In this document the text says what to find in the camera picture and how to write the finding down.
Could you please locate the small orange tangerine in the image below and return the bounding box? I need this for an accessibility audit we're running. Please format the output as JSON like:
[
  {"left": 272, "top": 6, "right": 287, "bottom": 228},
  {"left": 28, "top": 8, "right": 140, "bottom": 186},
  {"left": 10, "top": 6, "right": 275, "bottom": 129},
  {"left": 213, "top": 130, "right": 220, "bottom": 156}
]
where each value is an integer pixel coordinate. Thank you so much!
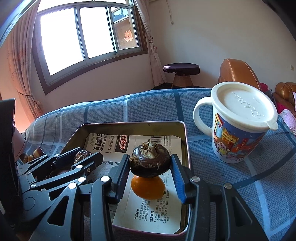
[{"left": 131, "top": 175, "right": 166, "bottom": 200}]

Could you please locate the dark wrinkled passion fruit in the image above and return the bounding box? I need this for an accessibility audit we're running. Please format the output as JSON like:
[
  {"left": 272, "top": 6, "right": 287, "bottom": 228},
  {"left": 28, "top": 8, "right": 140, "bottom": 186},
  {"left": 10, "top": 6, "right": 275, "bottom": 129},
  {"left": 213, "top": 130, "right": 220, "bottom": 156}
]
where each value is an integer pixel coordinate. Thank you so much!
[{"left": 129, "top": 140, "right": 171, "bottom": 178}]

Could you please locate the printed paper tin liner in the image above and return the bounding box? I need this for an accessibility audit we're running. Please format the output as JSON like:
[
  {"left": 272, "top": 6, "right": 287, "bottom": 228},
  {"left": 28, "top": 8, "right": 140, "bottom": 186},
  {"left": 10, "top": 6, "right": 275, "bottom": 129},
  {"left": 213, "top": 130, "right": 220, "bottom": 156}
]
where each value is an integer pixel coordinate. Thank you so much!
[{"left": 84, "top": 133, "right": 182, "bottom": 235}]

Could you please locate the pink metal tin box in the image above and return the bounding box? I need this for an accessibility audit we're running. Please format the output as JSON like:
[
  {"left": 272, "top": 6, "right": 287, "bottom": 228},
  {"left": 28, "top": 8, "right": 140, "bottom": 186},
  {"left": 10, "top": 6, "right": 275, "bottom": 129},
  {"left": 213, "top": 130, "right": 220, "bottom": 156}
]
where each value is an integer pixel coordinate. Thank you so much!
[{"left": 61, "top": 120, "right": 191, "bottom": 240}]

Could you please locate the blue plaid tablecloth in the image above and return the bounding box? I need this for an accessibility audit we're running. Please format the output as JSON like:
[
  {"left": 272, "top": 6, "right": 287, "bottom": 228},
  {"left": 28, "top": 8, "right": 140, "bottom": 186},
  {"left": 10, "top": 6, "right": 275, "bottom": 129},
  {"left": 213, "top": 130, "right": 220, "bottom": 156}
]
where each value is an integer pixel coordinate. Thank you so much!
[{"left": 23, "top": 87, "right": 296, "bottom": 241}]

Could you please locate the white lidded cartoon mug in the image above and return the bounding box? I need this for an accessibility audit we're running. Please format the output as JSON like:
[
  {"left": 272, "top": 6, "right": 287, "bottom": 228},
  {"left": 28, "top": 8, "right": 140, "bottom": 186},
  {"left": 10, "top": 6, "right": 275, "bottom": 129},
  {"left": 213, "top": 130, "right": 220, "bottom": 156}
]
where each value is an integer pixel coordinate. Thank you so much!
[{"left": 193, "top": 82, "right": 278, "bottom": 164}]

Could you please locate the pink left curtain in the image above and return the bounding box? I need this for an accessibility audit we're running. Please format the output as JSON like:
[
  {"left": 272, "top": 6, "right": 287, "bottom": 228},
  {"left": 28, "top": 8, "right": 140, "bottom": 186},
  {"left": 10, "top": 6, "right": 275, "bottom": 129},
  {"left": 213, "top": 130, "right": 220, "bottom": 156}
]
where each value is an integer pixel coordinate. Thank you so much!
[{"left": 8, "top": 1, "right": 44, "bottom": 122}]

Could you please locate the pink curtain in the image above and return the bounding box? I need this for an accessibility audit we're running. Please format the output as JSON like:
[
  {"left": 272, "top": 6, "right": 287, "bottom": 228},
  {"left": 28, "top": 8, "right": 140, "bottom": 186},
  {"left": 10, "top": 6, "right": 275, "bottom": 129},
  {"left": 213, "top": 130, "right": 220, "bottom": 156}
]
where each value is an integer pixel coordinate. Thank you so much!
[
  {"left": 8, "top": 1, "right": 44, "bottom": 122},
  {"left": 134, "top": 0, "right": 166, "bottom": 86}
]

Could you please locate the dark cushioned round stool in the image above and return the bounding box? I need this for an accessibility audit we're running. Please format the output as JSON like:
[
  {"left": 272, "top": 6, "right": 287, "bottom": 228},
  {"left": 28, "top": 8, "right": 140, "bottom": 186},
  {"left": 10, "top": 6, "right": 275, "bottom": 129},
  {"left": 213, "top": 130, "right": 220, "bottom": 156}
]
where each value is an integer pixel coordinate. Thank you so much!
[{"left": 163, "top": 63, "right": 200, "bottom": 88}]

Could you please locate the brown leather armchair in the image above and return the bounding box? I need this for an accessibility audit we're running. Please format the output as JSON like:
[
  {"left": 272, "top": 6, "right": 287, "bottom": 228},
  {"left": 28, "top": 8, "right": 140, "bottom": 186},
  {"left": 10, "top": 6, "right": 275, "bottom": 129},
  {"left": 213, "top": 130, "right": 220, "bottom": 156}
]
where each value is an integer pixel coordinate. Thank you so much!
[{"left": 218, "top": 58, "right": 261, "bottom": 90}]

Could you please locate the pink right curtain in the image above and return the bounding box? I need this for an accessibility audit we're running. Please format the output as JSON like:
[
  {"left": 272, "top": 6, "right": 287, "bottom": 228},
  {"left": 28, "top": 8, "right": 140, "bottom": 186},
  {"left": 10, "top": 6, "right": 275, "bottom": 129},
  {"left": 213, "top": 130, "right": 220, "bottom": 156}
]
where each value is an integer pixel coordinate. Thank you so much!
[{"left": 134, "top": 0, "right": 166, "bottom": 86}]

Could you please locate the window with metal frame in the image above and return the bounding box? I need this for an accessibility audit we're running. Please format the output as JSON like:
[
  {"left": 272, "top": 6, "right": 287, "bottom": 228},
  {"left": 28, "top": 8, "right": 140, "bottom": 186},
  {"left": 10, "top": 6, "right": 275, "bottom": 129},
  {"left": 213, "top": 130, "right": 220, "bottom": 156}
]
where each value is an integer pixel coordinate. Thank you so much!
[{"left": 33, "top": 1, "right": 147, "bottom": 94}]

